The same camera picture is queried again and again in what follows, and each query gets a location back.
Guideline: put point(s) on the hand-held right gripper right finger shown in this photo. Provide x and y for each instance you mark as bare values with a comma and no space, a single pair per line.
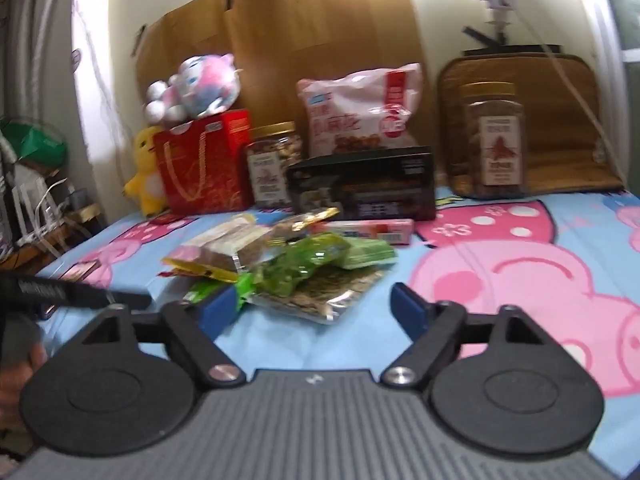
406,307

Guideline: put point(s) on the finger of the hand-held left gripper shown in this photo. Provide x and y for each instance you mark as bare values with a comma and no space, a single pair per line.
131,298

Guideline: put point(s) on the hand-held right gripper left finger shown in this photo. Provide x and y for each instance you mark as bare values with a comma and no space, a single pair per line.
219,310

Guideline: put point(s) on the clear gold-edged snack packet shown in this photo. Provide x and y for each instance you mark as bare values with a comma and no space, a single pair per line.
305,222

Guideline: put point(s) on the black tin box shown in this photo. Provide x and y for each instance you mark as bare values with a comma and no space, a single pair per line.
365,185

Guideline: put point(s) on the person's left hand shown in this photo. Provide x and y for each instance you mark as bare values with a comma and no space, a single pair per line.
20,390

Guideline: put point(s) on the bright green snack packet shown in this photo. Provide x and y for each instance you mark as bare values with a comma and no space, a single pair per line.
245,287

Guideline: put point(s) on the yellow snack packet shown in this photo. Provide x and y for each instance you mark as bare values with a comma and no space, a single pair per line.
200,269

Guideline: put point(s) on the wooden side table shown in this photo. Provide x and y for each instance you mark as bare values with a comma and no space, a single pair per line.
45,245

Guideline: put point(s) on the light green snack packet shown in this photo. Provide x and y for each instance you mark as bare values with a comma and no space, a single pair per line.
370,254

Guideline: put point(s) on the brown cereal bar packet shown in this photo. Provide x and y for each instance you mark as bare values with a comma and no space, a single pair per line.
225,245

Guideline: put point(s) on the silver seed snack packet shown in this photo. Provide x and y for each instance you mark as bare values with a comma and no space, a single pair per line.
330,295

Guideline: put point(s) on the pink flat candy box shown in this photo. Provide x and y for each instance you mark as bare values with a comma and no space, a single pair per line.
370,231

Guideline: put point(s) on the small red packet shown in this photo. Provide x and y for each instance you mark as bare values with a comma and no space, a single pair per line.
170,220

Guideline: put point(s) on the green pea snack packet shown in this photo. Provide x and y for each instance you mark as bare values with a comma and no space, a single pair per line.
300,265

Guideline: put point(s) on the printed blanket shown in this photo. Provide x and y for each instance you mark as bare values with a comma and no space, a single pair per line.
500,270

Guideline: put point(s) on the yellow plush duck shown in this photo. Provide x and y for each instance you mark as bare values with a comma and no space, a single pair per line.
145,170

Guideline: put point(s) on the red gift box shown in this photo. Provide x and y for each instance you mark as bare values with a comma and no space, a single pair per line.
202,165

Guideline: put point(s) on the green plastic bag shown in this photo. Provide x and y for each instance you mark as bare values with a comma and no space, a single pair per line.
35,142

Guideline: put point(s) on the gold-lid nut jar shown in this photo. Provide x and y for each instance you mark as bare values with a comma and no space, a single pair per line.
272,165

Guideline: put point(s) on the tall gold-lid snack jar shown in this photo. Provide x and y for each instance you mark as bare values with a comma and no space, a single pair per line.
495,140

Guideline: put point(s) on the pink snack bag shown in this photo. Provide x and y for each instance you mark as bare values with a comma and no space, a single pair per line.
357,110

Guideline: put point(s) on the pink white plush toy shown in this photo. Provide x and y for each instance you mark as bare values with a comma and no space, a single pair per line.
200,87

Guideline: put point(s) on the brown seat cushion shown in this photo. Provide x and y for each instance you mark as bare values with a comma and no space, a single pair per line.
565,125

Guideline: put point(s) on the brown cardboard sheet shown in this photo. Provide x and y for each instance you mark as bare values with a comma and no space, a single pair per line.
310,35

